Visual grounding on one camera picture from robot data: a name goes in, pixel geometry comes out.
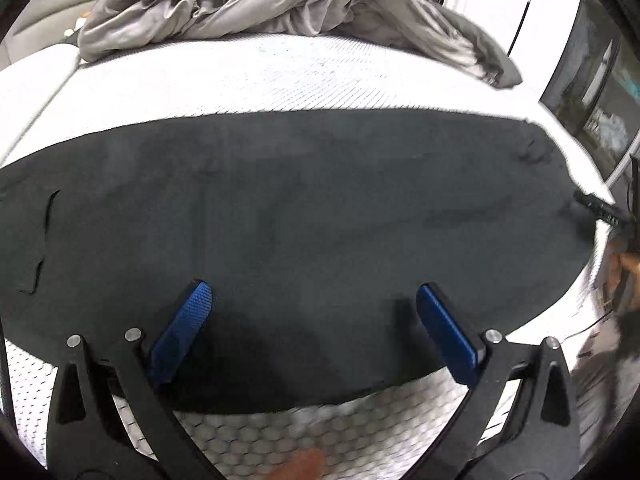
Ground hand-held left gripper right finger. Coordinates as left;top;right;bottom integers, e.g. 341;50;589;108
414;281;582;480

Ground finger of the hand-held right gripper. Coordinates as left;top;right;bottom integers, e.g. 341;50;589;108
574;190;627;227

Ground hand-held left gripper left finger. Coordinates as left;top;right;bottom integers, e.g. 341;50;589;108
45;279;222;480

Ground black pants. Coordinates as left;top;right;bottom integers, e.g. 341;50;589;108
0;110;608;413

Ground person's dark grey clothing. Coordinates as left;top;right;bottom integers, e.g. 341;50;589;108
572;345;621;466

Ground dark glass cabinet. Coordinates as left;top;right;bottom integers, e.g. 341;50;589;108
540;0;640;186

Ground white wardrobe door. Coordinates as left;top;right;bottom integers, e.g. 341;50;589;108
442;0;586;106

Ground white mesh mattress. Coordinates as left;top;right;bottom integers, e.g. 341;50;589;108
0;30;621;480

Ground small orange white toy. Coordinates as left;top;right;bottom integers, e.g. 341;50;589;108
62;12;91;38

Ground grey duvet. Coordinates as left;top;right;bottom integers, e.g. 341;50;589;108
77;0;523;91

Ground grey upholstered headboard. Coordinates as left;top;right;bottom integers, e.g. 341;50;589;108
0;0;106;61

